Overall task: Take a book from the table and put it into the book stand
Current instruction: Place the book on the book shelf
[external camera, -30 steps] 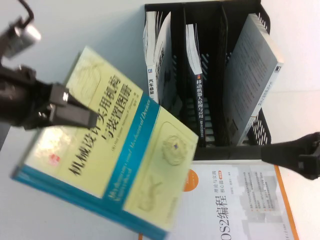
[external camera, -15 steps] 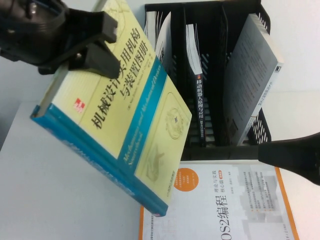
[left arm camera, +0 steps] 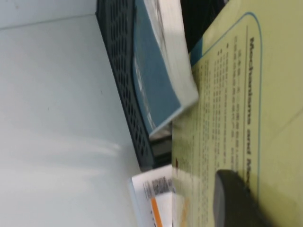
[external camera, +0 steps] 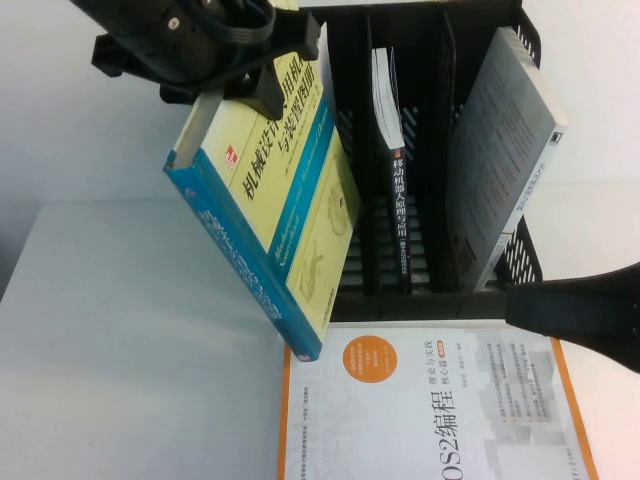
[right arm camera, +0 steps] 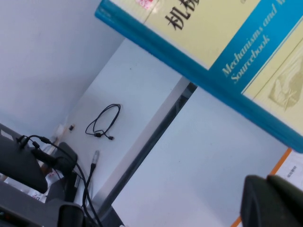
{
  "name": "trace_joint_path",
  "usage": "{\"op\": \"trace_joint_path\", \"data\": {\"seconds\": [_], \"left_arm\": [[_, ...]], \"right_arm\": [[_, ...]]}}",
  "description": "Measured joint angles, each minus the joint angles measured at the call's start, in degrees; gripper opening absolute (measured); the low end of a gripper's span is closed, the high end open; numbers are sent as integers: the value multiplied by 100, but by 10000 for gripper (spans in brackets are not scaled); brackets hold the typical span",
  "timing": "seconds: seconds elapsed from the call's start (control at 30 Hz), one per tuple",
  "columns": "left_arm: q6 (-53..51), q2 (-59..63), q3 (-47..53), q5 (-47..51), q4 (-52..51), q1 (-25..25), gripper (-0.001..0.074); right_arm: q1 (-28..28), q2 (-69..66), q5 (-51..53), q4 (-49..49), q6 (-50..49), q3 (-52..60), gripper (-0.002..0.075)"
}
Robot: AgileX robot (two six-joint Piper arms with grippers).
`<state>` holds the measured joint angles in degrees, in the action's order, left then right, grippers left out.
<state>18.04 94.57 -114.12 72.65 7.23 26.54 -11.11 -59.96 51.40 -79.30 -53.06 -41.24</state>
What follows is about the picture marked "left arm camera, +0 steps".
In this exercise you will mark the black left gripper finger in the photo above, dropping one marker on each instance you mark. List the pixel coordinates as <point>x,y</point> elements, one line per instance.
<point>234,203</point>

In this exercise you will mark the yellow book with blue spine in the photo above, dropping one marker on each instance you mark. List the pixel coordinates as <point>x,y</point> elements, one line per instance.
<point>272,106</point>

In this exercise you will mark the white and orange ROS2 book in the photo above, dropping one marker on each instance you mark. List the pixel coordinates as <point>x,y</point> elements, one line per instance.
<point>146,186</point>

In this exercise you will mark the white spine paperback book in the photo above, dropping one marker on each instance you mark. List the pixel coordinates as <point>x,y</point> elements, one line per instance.
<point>156,82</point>

